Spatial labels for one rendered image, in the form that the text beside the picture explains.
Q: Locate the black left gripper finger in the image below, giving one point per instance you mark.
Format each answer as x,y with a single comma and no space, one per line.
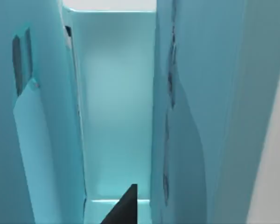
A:
127,207

